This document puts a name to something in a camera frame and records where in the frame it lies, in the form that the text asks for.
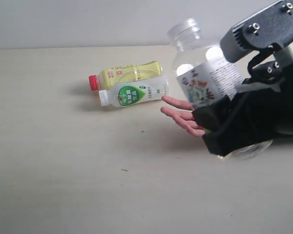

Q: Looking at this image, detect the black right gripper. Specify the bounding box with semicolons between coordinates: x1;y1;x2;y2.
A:
192;48;293;156

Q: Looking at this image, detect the clear bottle floral white label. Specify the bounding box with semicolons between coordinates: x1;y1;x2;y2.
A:
167;17;273;160

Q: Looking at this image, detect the white green label bottle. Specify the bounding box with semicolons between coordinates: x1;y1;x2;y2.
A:
99;75;169;108

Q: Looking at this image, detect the yellow bottle red cap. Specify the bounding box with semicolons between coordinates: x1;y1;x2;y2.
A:
88;61;163;91

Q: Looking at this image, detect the person's open bare hand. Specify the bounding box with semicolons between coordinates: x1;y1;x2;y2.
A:
160;95;205;137

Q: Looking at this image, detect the right wrist camera black grey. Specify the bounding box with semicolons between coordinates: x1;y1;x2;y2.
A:
220;0;293;63

